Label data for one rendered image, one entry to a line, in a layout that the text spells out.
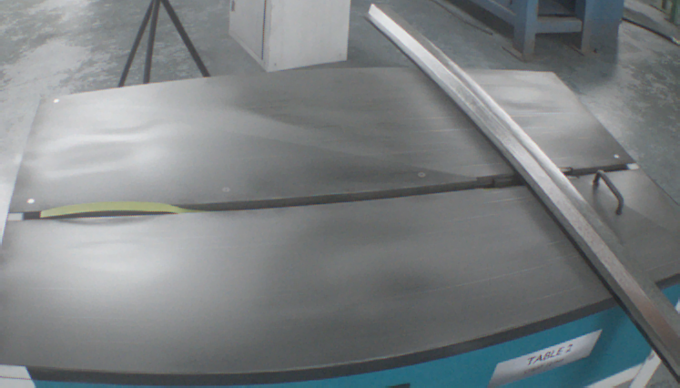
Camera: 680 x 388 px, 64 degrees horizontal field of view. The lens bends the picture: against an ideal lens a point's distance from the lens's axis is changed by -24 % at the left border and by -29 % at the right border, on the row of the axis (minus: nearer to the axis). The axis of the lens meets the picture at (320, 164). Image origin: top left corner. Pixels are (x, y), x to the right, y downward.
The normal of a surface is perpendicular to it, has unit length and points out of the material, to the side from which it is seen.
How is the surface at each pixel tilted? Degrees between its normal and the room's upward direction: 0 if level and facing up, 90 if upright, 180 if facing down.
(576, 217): 75
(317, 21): 90
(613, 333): 90
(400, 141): 0
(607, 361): 90
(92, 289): 0
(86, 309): 0
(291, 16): 90
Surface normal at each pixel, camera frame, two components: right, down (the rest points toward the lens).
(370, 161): 0.05, -0.85
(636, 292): -0.90, -0.11
